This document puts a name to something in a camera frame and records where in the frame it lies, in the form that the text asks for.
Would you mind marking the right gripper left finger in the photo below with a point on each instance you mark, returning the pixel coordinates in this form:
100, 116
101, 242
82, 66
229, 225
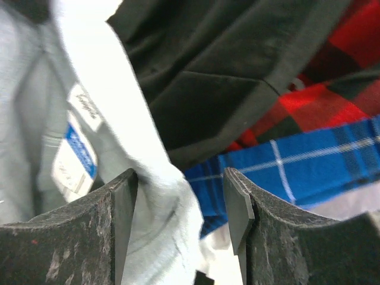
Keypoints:
83, 242

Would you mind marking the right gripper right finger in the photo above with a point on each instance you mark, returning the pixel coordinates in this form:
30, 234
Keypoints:
279, 243

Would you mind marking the grey button shirt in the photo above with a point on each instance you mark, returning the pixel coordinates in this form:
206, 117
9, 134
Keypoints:
73, 118

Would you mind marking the blue plaid shirt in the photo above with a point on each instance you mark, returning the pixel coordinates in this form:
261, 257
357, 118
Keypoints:
305, 169

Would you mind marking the red black plaid shirt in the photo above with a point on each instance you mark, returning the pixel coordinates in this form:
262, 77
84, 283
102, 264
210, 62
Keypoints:
339, 85

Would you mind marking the black hanging shirt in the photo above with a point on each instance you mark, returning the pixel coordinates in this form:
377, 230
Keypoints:
210, 69

